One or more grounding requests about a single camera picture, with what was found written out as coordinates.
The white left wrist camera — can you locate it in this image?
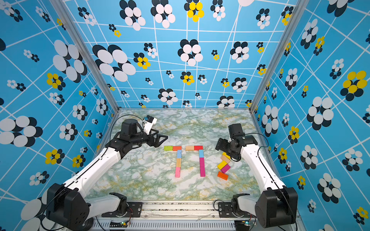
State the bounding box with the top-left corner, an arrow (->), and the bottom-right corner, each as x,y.
143,115 -> 157,135

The orange-red block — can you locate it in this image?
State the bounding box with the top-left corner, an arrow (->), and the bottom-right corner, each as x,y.
172,146 -> 182,151

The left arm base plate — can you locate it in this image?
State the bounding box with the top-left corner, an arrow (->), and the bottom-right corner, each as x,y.
101,202 -> 143,218

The magenta block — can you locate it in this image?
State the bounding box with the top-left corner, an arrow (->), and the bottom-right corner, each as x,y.
221,164 -> 230,174
199,157 -> 205,169
200,166 -> 206,177

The orange block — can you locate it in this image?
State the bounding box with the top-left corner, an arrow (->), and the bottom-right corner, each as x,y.
217,171 -> 228,181

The aluminium frame post right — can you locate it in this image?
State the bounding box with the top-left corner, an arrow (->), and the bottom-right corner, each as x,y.
250,0 -> 310,113

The natural wood block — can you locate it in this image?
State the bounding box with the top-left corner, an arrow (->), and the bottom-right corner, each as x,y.
176,158 -> 182,168
185,146 -> 195,151
221,156 -> 231,164

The aluminium frame post left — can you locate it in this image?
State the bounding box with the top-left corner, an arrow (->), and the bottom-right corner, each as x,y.
49,0 -> 120,113

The red block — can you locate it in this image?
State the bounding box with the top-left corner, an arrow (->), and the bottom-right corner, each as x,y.
194,145 -> 203,151

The yellow block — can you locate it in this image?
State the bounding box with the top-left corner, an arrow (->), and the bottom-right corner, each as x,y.
217,161 -> 227,170
223,152 -> 231,160

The aluminium frame post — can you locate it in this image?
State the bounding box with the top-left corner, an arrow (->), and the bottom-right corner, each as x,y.
49,0 -> 120,113
250,0 -> 310,113

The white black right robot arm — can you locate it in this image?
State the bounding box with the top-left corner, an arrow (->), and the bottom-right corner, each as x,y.
215,124 -> 298,228

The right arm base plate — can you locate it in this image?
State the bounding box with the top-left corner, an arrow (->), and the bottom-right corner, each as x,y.
216,201 -> 251,219

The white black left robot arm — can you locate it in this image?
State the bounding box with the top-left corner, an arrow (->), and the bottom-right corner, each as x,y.
44,115 -> 168,231

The pink block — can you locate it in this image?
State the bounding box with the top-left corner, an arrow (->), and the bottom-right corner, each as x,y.
175,167 -> 181,178

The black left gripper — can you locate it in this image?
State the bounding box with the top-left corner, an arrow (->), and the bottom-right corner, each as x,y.
131,128 -> 169,147

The green block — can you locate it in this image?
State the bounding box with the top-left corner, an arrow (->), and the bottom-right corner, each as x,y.
164,146 -> 173,151

